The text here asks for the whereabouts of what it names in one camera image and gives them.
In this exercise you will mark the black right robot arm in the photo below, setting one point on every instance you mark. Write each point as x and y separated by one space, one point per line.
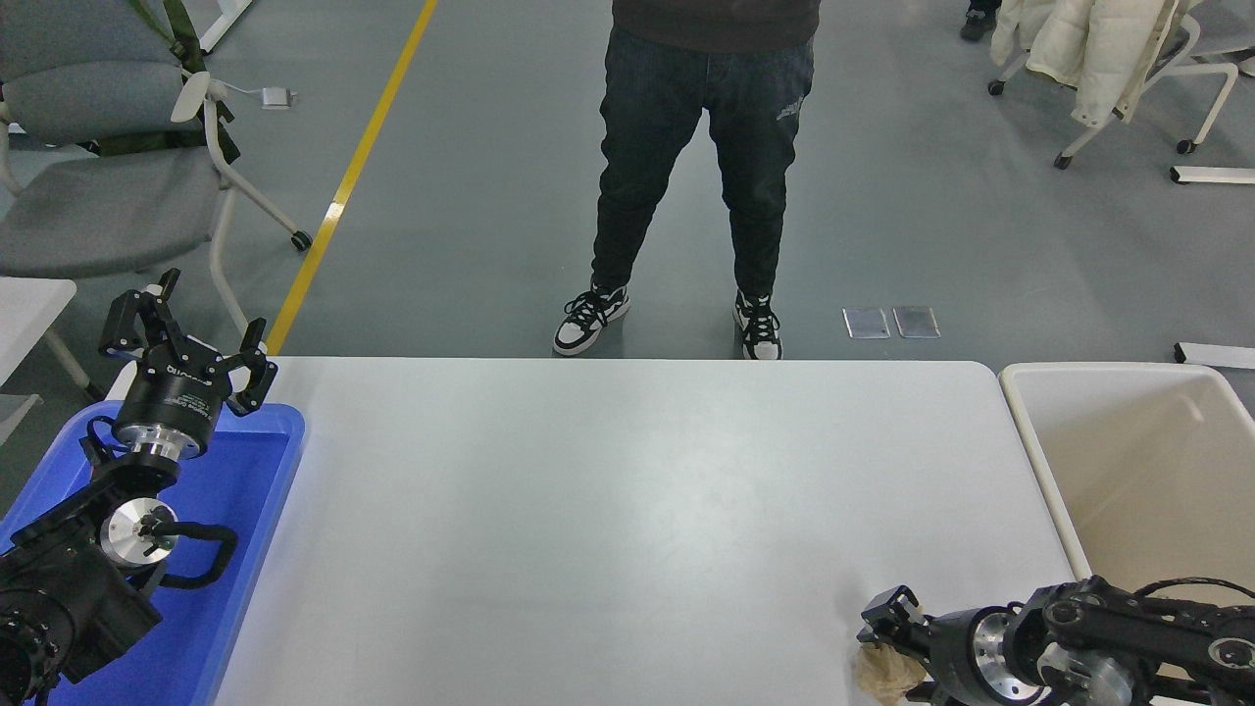
1128 628

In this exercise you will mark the white floor bar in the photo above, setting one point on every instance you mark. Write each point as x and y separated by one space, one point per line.
1216 355
1216 175

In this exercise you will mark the cream padded coat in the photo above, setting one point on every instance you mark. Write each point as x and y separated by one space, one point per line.
1098 49

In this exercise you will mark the person with black shoes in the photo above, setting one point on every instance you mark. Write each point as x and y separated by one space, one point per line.
978 20

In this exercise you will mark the silver floor plate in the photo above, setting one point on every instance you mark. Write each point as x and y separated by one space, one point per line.
917 321
867 323

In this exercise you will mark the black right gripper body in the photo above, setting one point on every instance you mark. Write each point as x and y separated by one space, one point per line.
951 652

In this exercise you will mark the small white side table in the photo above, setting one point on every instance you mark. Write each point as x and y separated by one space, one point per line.
29 314

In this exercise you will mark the large pale plastic bin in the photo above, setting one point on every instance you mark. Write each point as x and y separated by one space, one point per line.
1157 461

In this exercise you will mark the person with black-white shoes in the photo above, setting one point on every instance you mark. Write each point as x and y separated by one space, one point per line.
657 118

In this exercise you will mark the white desk leg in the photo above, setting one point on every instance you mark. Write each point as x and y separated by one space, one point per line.
230 15

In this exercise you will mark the tan paper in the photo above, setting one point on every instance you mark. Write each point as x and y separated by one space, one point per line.
887 672

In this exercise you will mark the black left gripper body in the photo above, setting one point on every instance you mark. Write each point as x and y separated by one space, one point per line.
173 399

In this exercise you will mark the blue plastic tray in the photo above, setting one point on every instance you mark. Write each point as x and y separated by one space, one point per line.
245 510

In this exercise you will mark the white power adapter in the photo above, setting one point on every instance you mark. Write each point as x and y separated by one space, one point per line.
276 96

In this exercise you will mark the grey office chair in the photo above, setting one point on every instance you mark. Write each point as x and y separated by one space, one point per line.
98 206

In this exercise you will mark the white frame chair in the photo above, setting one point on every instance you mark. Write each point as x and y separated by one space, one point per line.
1226 25

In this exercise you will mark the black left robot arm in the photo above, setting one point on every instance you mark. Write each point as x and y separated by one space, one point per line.
69 588

